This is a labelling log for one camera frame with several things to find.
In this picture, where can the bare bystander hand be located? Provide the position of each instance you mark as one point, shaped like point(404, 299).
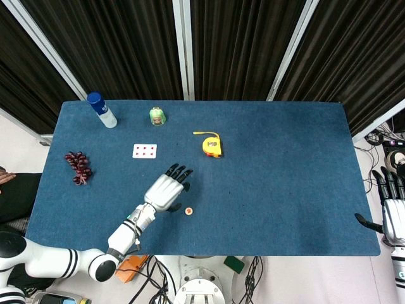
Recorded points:
point(6, 176)

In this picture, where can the dark green block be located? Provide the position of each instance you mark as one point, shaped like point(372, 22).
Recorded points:
point(234, 264)

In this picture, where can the orange plastic box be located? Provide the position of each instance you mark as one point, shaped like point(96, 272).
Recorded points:
point(134, 269)

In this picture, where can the yellow tape measure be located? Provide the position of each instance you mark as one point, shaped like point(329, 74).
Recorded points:
point(212, 146)

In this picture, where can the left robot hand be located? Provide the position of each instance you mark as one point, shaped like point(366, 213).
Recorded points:
point(164, 191)

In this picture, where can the white metal frame post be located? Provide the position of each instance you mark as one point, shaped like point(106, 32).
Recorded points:
point(379, 122)
point(25, 125)
point(292, 47)
point(47, 47)
point(183, 47)

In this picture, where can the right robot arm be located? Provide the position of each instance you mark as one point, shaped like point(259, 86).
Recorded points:
point(399, 269)

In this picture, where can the green nesting doll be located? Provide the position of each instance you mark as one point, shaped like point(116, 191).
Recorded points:
point(157, 117)

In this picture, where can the white sneaker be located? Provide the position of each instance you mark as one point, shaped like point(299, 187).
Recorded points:
point(396, 160)

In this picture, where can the black bag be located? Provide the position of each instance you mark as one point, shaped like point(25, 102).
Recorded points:
point(28, 283)

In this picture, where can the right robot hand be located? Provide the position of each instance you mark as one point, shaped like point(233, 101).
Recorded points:
point(394, 215)

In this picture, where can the black device with purple light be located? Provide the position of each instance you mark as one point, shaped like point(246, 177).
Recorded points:
point(394, 144)

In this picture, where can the clear bottle with blue cap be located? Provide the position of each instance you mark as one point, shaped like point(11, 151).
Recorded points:
point(102, 111)

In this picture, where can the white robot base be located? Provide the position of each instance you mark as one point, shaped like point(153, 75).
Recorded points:
point(202, 282)

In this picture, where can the dark red grape bunch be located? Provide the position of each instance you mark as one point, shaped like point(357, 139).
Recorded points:
point(77, 163)

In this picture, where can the red hearts playing card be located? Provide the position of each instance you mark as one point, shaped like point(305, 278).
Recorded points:
point(144, 151)

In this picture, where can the black pleated curtain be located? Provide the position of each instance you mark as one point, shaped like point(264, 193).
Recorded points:
point(348, 47)
point(240, 47)
point(25, 79)
point(110, 47)

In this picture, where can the blue felt table cloth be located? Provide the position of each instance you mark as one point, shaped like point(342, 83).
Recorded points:
point(253, 190)

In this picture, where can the round cream chess piece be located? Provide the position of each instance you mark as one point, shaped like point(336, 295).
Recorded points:
point(189, 211)

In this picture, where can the grey and blue device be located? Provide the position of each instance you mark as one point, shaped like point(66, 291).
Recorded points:
point(53, 298)

